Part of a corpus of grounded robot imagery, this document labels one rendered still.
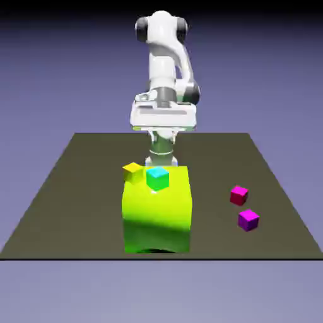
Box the large yellow-green box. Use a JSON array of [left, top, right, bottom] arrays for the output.
[[121, 165, 193, 254]]

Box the small yellow cube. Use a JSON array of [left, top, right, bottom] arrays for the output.
[[122, 161, 144, 185]]

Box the small purple cube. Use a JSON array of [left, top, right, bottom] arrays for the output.
[[237, 209, 261, 232]]

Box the small pink cube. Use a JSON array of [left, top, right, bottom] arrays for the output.
[[229, 185, 250, 207]]

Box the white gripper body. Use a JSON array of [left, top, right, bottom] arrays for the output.
[[129, 100, 197, 132]]

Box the small cyan-green cube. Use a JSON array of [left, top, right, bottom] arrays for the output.
[[145, 166, 170, 192]]

